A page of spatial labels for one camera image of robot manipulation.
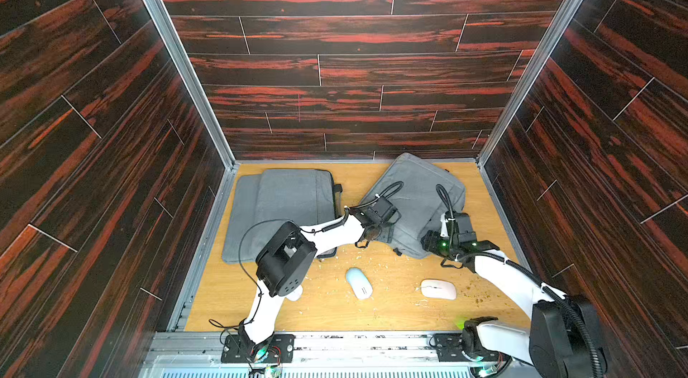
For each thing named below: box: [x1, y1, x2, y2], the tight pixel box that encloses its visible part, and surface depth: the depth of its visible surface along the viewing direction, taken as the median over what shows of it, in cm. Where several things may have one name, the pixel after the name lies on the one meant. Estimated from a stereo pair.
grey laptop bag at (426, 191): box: [358, 152, 466, 260], surface depth 98 cm
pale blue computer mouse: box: [345, 266, 373, 301], surface depth 85 cm
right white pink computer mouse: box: [420, 278, 457, 301], surface depth 86 cm
